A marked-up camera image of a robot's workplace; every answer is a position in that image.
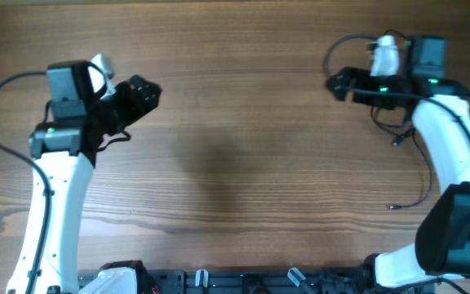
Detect black usb cable thick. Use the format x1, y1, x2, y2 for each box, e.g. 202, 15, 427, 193
369, 91, 470, 148

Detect black usb cable thin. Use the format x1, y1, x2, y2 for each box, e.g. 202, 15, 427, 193
387, 128, 433, 210

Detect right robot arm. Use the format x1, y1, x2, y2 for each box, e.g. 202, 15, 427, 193
324, 34, 470, 293

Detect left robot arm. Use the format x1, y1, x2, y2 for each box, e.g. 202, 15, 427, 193
6, 56, 162, 293

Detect right camera black cable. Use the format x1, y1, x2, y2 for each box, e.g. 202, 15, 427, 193
322, 33, 470, 294

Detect camera black cable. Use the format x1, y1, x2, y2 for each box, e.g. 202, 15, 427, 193
0, 71, 55, 294
322, 33, 470, 294

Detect left camera black cable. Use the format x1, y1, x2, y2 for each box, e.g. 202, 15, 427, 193
0, 71, 55, 294

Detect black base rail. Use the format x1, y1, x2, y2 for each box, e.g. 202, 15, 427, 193
78, 267, 436, 294

